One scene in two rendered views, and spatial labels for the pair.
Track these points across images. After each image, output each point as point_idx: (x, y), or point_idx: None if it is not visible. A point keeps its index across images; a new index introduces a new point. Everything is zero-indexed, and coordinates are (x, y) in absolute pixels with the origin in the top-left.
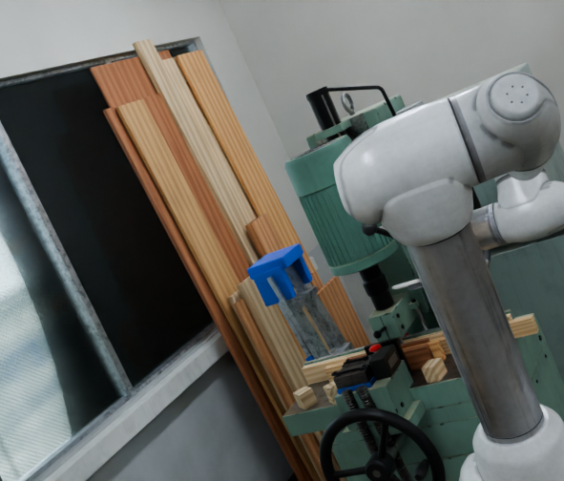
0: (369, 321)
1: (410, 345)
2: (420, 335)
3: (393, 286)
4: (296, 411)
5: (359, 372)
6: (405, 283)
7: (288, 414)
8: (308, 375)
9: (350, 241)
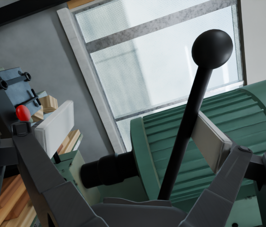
0: (74, 150)
1: (25, 192)
2: (36, 215)
3: (69, 101)
4: (41, 96)
5: None
6: (58, 110)
7: (43, 92)
8: (71, 132)
9: (171, 122)
